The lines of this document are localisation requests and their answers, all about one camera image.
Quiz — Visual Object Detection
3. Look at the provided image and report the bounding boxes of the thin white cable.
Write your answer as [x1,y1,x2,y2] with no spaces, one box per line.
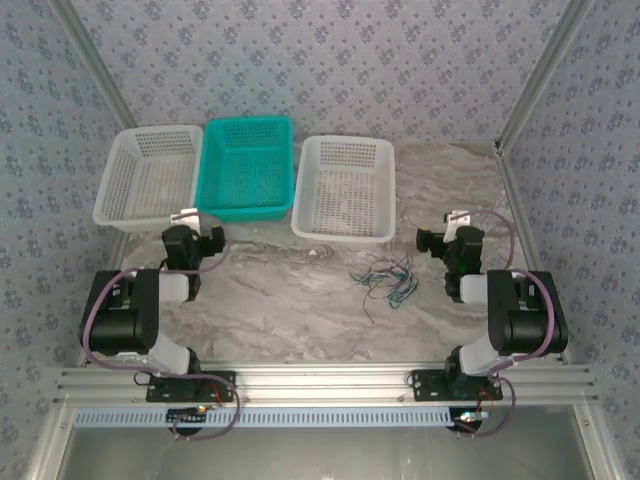
[369,255,419,301]

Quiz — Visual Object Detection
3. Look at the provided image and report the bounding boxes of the white perforated plastic basket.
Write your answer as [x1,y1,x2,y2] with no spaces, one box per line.
[290,134,396,246]
[91,124,205,233]

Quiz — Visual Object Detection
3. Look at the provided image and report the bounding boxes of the teal perforated plastic basket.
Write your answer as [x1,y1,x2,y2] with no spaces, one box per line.
[193,115,295,225]

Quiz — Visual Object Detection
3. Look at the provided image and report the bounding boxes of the small black controller board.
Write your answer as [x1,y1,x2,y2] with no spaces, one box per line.
[449,408,490,437]
[166,405,210,437]

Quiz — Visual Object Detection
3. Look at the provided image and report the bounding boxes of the grey metal panel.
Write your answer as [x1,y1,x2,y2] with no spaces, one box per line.
[52,407,601,480]

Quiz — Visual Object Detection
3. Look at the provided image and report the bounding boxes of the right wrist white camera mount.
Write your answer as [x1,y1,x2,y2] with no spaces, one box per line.
[443,209,474,242]

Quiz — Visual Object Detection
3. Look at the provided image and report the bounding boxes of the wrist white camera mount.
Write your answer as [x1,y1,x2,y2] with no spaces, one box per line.
[443,209,474,242]
[169,208,202,235]

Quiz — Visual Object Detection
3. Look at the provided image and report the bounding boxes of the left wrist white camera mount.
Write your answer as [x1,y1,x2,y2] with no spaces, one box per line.
[169,208,202,235]

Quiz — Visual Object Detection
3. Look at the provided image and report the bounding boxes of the right arm mauve cable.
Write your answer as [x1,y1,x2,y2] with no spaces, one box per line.
[447,209,557,439]

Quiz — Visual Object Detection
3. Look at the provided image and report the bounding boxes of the arm mauve cable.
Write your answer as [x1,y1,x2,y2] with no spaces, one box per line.
[447,209,557,439]
[81,212,242,442]

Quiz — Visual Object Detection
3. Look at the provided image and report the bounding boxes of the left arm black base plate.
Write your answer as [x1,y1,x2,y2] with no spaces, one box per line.
[145,370,237,404]

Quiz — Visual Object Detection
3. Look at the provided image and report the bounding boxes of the left arm mauve cable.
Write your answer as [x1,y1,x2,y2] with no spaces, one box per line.
[81,212,242,442]

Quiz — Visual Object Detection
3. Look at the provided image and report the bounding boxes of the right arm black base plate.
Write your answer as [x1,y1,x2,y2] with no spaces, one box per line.
[410,369,504,402]

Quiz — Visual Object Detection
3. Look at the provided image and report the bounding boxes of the aluminium mounting rail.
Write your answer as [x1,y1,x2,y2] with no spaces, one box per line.
[54,363,599,405]

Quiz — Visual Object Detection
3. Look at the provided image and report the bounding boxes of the white slotted cable duct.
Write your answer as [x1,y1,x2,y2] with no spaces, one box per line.
[72,405,469,430]

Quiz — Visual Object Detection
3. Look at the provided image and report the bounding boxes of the aluminium frame post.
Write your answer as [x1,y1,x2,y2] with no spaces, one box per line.
[494,0,596,154]
[49,0,139,130]

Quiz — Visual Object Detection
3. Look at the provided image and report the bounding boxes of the aluminium lower frame bar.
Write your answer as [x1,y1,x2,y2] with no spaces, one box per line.
[572,403,624,480]
[22,405,76,480]

